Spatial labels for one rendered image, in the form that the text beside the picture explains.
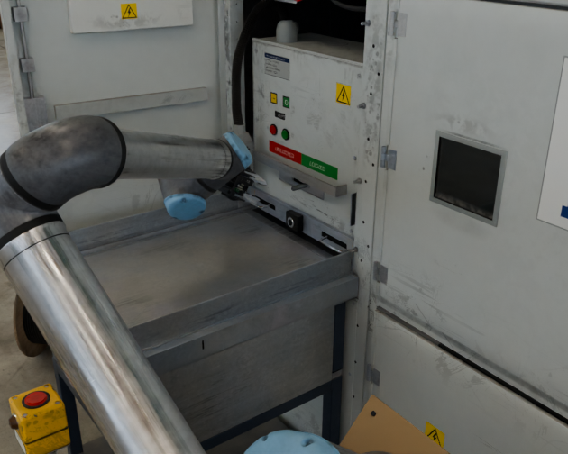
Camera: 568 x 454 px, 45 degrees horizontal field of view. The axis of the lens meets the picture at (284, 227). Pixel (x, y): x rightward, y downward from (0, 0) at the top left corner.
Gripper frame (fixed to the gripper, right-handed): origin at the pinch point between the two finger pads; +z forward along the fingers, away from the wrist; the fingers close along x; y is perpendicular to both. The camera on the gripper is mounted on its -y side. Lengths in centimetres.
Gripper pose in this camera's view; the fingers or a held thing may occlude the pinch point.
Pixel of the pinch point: (258, 190)
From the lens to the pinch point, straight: 190.1
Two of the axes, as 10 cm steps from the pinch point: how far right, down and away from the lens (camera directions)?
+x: 4.0, -9.1, -0.9
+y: 6.0, 3.3, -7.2
